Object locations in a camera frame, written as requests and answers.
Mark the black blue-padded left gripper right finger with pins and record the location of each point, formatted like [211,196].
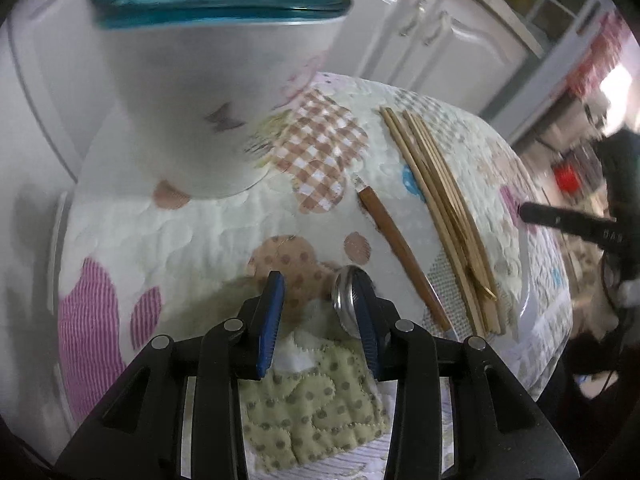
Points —
[397,350]

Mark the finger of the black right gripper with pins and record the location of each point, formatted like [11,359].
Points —
[568,221]

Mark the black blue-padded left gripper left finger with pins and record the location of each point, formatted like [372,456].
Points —
[240,348]

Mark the metal spoon brown wooden handle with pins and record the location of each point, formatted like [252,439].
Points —
[342,294]

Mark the bamboo chopstick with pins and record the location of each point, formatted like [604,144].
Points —
[450,194]
[440,199]
[405,133]
[478,261]

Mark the white gloved hand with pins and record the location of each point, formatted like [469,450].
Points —
[627,294]

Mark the patchwork quilted table cloth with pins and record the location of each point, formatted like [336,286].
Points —
[142,259]

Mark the glass pane door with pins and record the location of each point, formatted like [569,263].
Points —
[565,29]

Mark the white cabinet door right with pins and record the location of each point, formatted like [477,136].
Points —
[449,49]

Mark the white cabinet door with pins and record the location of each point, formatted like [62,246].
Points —
[449,49]
[57,95]

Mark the white utensil holder teal rim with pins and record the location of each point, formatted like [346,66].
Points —
[206,84]

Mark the white cabinet door middle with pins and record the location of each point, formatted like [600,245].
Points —
[57,95]

